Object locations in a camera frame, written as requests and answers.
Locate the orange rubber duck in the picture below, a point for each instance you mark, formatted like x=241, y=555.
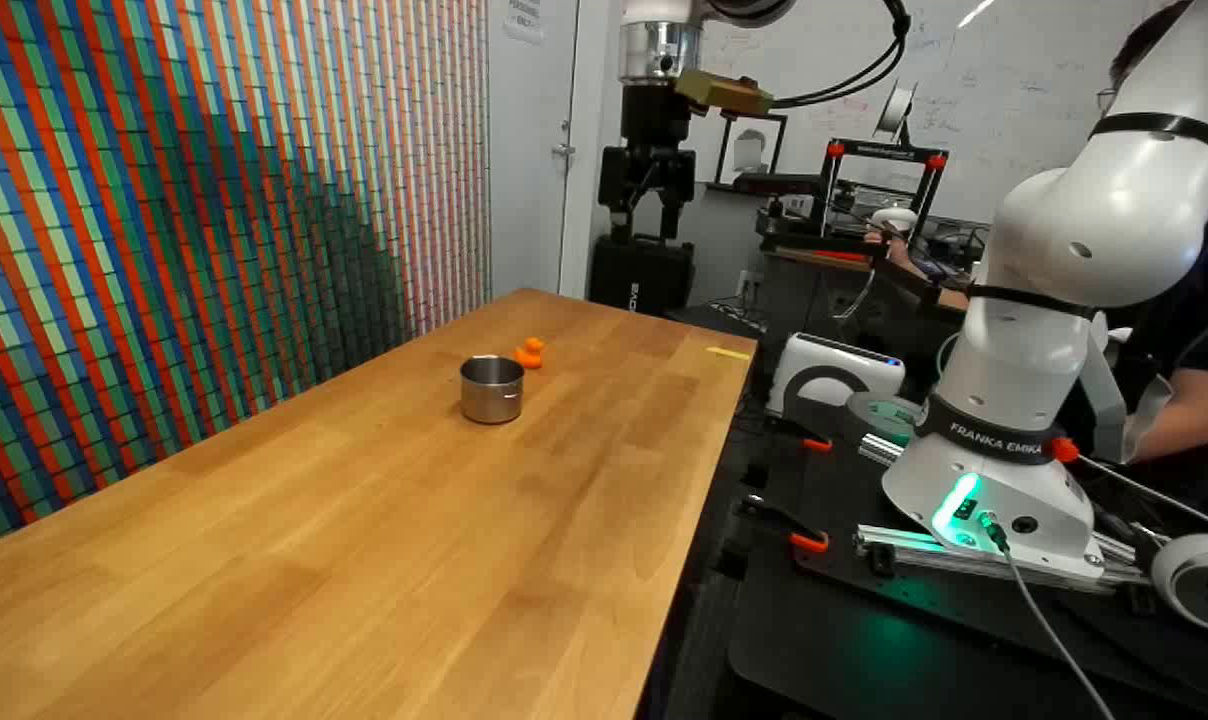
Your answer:
x=531, y=355

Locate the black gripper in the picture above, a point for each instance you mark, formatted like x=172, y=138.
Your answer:
x=648, y=157

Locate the silver metal cup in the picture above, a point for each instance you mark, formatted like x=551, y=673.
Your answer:
x=490, y=389

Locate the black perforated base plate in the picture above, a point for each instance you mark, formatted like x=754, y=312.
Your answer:
x=864, y=640

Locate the olive wrist camera box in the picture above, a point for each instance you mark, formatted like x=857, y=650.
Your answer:
x=728, y=95

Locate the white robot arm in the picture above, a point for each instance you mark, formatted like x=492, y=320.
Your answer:
x=1000, y=516

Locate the white grey box device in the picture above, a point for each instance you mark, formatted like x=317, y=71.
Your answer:
x=823, y=369

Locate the orange black clamp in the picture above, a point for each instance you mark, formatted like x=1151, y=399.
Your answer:
x=802, y=432
x=795, y=532

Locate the framed portrait picture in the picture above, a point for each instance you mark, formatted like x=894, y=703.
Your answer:
x=749, y=145

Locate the black orange frame machine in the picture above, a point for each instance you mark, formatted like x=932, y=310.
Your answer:
x=861, y=177

